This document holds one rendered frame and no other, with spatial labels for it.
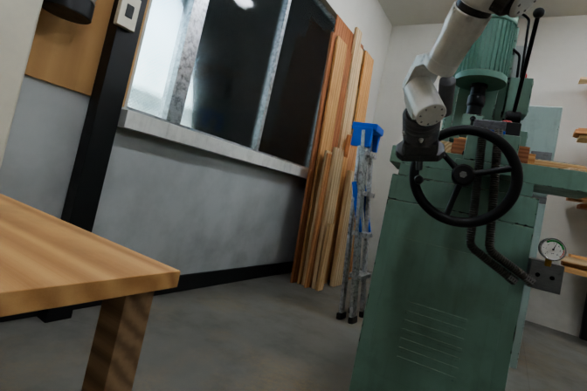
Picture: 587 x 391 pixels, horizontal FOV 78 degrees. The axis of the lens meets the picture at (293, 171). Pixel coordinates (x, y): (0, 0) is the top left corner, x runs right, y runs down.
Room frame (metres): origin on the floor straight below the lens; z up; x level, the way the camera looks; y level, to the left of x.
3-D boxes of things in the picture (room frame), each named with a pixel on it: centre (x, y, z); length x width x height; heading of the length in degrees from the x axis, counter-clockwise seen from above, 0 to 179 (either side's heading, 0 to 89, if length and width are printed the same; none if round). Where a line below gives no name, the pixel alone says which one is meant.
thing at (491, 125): (1.11, -0.59, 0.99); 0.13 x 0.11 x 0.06; 66
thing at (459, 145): (1.21, -0.63, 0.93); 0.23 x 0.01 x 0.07; 66
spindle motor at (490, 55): (1.32, -0.61, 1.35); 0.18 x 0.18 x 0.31
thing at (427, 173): (1.27, -0.58, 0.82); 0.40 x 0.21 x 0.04; 66
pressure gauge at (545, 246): (1.02, -0.76, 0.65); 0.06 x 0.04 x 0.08; 66
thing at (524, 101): (1.45, -0.84, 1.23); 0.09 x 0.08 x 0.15; 156
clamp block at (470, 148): (1.12, -0.59, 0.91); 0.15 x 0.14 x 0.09; 66
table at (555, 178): (1.20, -0.62, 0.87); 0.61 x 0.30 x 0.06; 66
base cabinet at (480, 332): (1.43, -0.66, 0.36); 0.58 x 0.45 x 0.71; 156
